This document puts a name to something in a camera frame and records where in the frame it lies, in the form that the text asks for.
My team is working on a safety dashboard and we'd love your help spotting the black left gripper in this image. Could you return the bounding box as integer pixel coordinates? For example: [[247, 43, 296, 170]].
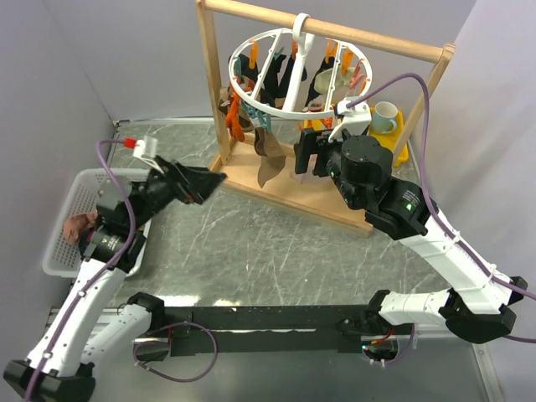
[[127, 154, 227, 229]]

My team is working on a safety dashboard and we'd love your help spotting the brown ribbed sock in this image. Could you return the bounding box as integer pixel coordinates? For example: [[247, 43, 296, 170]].
[[254, 126, 286, 188]]

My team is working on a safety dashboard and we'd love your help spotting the white round clip hanger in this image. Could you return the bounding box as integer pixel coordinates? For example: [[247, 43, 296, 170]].
[[228, 13, 373, 120]]

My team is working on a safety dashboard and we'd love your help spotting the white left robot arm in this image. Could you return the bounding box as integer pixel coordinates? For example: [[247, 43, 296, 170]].
[[3, 157, 227, 401]]

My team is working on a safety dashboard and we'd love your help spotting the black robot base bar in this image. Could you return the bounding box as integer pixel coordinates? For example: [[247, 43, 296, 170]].
[[125, 303, 420, 357]]

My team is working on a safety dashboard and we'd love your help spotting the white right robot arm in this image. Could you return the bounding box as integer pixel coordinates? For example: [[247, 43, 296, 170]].
[[293, 128, 528, 344]]

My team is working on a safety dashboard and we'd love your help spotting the wooden hanger rack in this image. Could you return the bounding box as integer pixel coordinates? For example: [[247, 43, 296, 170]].
[[194, 0, 456, 239]]

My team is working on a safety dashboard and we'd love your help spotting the cream sock on hanger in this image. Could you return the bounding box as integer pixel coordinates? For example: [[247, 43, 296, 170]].
[[313, 67, 355, 95]]

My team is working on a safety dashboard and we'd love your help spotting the orange sock on hanger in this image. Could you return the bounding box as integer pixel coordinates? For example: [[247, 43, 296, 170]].
[[225, 90, 245, 142]]

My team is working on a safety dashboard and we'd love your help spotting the light blue mug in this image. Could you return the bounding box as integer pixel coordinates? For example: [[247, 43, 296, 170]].
[[370, 101, 399, 134]]

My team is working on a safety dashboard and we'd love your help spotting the yellow plastic tray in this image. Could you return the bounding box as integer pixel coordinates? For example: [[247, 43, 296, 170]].
[[368, 107, 410, 168]]

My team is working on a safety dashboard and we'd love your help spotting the pink sock in basket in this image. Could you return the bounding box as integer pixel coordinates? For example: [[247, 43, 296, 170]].
[[63, 211, 98, 245]]

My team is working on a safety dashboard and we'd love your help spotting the white plastic basket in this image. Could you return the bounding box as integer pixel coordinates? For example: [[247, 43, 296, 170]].
[[42, 167, 149, 278]]

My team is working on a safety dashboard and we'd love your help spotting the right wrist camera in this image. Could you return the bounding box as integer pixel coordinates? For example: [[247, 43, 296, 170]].
[[327, 98, 372, 142]]

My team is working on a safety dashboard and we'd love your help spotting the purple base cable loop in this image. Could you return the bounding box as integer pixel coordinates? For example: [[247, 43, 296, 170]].
[[132, 320, 219, 383]]

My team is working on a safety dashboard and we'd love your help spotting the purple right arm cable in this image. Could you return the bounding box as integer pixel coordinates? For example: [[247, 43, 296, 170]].
[[347, 72, 536, 344]]

